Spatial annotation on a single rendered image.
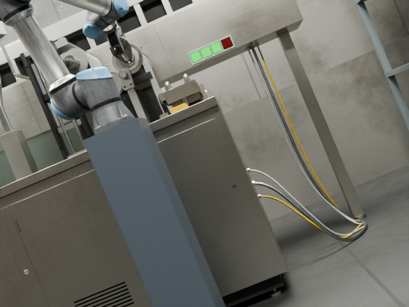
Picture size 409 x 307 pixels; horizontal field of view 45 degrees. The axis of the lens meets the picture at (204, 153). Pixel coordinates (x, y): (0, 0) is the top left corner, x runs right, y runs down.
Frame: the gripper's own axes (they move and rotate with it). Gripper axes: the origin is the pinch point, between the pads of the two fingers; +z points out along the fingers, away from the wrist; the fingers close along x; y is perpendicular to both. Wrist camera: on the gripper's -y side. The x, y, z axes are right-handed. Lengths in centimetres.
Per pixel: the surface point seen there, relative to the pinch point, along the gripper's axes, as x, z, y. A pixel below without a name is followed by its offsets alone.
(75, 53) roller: 22.7, -5.7, 14.3
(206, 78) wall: -28, 120, 96
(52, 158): 66, 44, 5
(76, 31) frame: 26, 8, 51
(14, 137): 70, 14, -1
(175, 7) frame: -29, 17, 49
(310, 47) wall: -110, 126, 89
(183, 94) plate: -17.8, 16.0, -18.9
